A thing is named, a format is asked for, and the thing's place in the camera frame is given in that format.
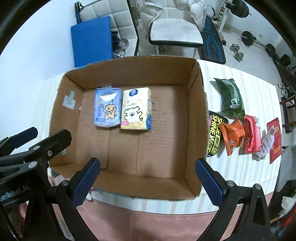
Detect red packet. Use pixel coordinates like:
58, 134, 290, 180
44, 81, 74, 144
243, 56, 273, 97
267, 118, 282, 164

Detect red tissue pack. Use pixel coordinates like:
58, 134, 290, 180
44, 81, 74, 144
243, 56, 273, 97
243, 115, 261, 154

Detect pink socks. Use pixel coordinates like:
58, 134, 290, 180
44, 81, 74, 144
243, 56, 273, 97
254, 126, 275, 160

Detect orange snack bag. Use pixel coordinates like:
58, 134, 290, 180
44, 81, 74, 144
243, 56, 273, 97
220, 119, 245, 156

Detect black shoe shine wipes pack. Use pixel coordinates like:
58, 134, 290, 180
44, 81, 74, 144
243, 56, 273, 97
207, 111, 229, 157

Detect green snack bag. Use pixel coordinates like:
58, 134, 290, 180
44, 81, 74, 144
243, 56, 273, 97
214, 78, 245, 118

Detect blue tissue pack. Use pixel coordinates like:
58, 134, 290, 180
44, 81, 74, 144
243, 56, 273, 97
93, 86, 122, 128

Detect yellow tissue pack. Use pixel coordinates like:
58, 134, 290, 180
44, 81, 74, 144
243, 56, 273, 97
120, 87, 152, 131

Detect open cardboard box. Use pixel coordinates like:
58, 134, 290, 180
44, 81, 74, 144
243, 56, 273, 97
50, 56, 209, 200

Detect blue foam mat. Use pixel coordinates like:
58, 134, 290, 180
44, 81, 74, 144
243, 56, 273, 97
71, 16, 113, 68

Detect striped tablecloth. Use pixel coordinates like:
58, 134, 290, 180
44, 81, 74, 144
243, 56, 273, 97
34, 59, 285, 215

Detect chrome dumbbell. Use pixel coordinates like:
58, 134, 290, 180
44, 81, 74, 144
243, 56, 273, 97
229, 44, 244, 62

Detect black weight bench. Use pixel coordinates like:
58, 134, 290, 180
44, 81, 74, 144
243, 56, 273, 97
199, 16, 226, 64

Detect white cushioned chair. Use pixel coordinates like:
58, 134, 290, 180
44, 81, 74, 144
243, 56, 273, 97
136, 0, 204, 57

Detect black barbell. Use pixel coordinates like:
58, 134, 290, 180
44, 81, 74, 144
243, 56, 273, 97
241, 31, 276, 58

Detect white puffer jacket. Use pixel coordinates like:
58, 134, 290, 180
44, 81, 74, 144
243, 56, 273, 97
138, 0, 207, 31

